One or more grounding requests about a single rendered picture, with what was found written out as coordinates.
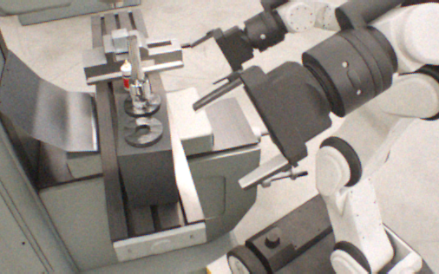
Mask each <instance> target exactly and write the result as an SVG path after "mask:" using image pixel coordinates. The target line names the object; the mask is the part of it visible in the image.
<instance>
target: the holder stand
mask: <svg viewBox="0 0 439 274"><path fill-rule="evenodd" d="M150 96H151V103H150V104H149V106H147V107H145V108H137V107H135V106H133V105H132V101H131V96H130V94H124V95H120V96H119V106H118V126H117V157H118V162H119V166H120V169H121V174H122V178H123V181H124V184H125V187H126V190H127V194H128V198H129V202H130V205H131V207H132V208H135V207H140V206H151V205H163V204H168V203H174V202H179V194H178V186H177V179H176V172H175V165H174V151H173V145H172V137H171V131H170V124H169V116H168V110H167V97H166V91H165V90H164V89H163V90H155V91H151V93H150Z"/></svg>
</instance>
